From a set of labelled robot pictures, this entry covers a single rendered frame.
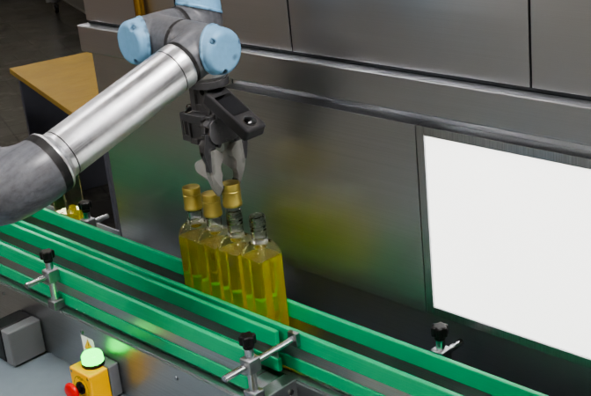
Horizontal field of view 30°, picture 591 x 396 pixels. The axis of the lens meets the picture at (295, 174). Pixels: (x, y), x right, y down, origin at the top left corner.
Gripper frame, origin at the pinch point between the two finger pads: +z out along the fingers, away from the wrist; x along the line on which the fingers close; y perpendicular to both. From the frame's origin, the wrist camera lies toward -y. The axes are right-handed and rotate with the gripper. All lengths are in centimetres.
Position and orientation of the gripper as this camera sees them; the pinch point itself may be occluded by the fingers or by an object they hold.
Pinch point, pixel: (229, 186)
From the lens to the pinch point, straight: 196.7
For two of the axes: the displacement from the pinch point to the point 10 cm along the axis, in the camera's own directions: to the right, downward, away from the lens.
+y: -6.9, -1.9, 6.9
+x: -7.1, 3.1, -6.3
